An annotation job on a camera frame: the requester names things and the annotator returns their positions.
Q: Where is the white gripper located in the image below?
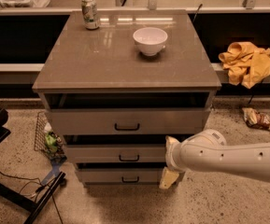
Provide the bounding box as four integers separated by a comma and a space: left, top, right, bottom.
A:
159, 135, 186, 189

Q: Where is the grey drawer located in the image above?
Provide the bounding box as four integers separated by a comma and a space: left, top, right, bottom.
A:
46, 108, 210, 135
76, 169, 163, 185
64, 144, 167, 163

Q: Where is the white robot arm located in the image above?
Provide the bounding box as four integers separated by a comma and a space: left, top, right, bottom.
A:
159, 129, 270, 189

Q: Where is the grey drawer cabinet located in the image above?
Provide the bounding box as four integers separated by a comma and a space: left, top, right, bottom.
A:
32, 9, 222, 189

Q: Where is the brown snack bag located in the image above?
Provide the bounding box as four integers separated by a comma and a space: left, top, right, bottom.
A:
242, 107, 270, 131

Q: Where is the blue tape strip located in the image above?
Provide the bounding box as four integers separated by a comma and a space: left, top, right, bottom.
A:
41, 158, 66, 185

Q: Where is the green snack bag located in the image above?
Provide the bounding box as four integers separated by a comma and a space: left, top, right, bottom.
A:
45, 132, 59, 154

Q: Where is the white ceramic bowl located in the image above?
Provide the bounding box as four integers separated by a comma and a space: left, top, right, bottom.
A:
133, 27, 168, 56

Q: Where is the yellow crumpled cloth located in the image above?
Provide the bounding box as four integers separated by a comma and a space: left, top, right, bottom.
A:
219, 42, 270, 89

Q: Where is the green white soda can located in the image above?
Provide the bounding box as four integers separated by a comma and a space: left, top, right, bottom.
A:
81, 0, 100, 30

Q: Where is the black chair base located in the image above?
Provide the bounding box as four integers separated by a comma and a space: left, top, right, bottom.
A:
0, 107, 67, 224

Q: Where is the wire mesh basket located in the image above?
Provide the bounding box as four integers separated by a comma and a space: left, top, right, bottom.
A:
34, 111, 65, 160

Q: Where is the black cable on floor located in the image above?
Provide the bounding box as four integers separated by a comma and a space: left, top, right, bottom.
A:
0, 156, 64, 224

